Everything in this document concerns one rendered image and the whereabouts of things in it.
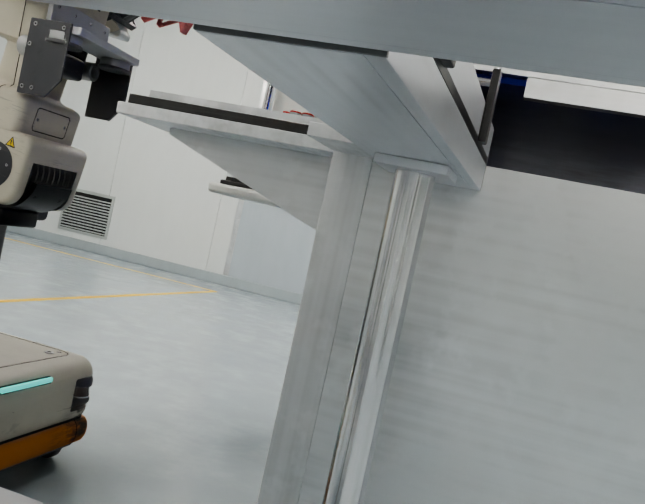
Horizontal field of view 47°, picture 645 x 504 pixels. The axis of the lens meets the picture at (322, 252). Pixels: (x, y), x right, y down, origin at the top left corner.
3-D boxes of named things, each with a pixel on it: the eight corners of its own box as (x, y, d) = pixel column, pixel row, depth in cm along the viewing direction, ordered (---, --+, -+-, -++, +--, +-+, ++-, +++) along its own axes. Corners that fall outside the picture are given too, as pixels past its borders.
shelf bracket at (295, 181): (337, 237, 127) (353, 163, 127) (332, 237, 124) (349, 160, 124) (163, 199, 137) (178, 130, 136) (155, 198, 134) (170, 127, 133)
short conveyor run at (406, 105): (388, 173, 112) (410, 70, 111) (491, 193, 107) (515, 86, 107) (170, 26, 46) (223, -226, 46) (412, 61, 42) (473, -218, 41)
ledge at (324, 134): (420, 167, 110) (423, 153, 110) (405, 153, 97) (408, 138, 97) (332, 150, 114) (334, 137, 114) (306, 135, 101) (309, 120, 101)
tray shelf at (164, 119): (442, 204, 181) (444, 196, 180) (384, 161, 113) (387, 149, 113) (262, 168, 194) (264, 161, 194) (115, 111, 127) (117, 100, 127)
